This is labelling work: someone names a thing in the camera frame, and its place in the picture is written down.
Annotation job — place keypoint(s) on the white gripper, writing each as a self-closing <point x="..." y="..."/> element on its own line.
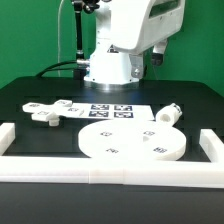
<point x="137" y="25"/>

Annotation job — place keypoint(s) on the white round table top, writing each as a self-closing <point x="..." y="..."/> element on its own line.
<point x="131" y="139"/>

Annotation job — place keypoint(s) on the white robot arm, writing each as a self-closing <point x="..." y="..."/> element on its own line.
<point x="108" y="68"/>

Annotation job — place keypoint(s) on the white sheet with markers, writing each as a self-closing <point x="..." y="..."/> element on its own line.
<point x="111" y="111"/>

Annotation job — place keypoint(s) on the white cross-shaped table base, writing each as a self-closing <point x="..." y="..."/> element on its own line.
<point x="52" y="113"/>

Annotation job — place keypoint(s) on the white U-shaped boundary frame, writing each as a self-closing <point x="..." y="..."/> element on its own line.
<point x="208" y="174"/>

